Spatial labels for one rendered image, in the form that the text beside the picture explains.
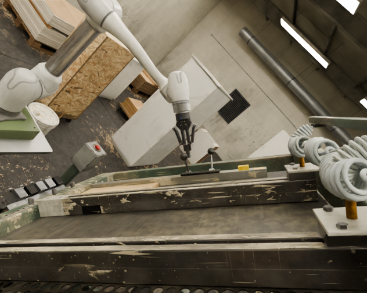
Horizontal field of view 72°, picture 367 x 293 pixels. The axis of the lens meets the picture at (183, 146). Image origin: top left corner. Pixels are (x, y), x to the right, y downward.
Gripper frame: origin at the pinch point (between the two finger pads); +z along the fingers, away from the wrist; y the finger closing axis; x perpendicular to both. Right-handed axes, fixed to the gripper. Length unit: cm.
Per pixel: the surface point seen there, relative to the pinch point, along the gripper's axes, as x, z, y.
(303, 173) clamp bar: 44, 6, -48
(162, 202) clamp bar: 44.6, 12.7, 0.4
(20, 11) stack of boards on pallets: -212, -224, 290
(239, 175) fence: 7.2, 13.7, -25.5
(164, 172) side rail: -16.9, 13.3, 21.1
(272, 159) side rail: -16.8, 12.0, -42.6
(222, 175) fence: 7.2, 13.2, -17.2
